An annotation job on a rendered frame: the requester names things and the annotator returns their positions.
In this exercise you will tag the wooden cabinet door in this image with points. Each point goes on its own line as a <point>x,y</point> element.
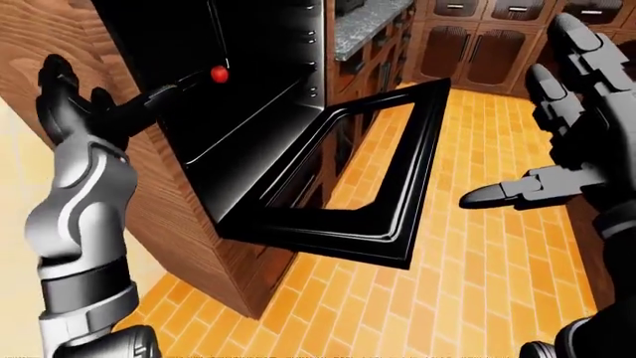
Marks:
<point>499,59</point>
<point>444,54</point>

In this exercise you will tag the grey granite countertop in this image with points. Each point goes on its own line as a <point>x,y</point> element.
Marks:
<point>355,33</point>

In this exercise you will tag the wooden base cabinet row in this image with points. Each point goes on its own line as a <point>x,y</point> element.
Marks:
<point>382,63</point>

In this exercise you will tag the tall wooden oven cabinet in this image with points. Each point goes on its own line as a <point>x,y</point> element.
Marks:
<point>189,246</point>

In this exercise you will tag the black appliance on countertop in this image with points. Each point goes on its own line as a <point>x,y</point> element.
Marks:
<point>350,7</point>

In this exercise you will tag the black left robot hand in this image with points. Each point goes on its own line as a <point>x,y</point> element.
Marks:
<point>67,112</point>

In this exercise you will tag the black built-in oven body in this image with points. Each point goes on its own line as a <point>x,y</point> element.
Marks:
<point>208,123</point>

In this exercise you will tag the black oven door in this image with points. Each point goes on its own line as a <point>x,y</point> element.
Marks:
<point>397,168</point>

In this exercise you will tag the wooden drawer front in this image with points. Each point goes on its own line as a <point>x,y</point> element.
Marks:
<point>593,9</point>
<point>457,7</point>
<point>518,8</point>

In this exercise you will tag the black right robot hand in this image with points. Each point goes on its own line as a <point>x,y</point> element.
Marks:
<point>603,123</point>

